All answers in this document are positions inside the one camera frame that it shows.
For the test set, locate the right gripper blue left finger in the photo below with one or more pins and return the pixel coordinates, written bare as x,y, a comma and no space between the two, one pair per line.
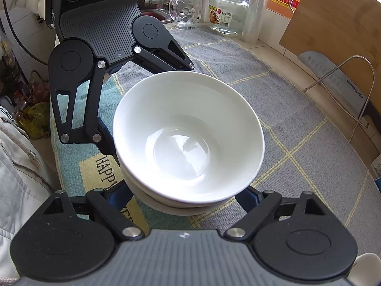
107,204

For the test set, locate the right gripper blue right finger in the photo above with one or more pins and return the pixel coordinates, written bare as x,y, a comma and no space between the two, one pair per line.
260,208

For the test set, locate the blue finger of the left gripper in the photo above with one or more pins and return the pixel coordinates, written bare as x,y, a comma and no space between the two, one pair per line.
71,64
155,49

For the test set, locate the plain white bowl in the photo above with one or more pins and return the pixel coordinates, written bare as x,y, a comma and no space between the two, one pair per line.
189,112

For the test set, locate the white plate with fruit print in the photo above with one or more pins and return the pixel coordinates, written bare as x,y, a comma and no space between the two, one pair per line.
366,270

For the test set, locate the white bowl with pale flowers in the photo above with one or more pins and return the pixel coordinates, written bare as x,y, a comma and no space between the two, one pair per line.
186,178

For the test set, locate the white bowl with pink flowers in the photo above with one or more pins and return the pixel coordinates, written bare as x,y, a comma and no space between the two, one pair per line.
154,204

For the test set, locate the clear glass mug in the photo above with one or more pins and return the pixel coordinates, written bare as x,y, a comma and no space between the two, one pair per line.
185,13

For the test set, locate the teal happy towel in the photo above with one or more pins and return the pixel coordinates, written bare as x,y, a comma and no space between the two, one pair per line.
81,167

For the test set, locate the grey checked cloth mat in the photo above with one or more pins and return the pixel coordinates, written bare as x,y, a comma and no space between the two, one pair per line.
310,143

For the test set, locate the glass jar green lid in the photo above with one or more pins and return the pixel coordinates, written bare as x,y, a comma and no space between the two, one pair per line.
227,16

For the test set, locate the white jacket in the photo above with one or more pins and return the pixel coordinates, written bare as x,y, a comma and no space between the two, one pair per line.
26,182

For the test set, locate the blue white salt bag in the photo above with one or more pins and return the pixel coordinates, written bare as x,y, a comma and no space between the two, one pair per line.
376,166

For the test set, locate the bamboo cutting board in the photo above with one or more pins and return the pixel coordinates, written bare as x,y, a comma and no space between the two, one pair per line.
339,29

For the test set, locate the metal wire stand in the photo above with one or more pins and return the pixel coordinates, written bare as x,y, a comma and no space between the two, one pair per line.
317,82

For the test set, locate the kitchen knife black handle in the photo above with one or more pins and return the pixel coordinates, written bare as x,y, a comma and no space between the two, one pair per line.
343,88

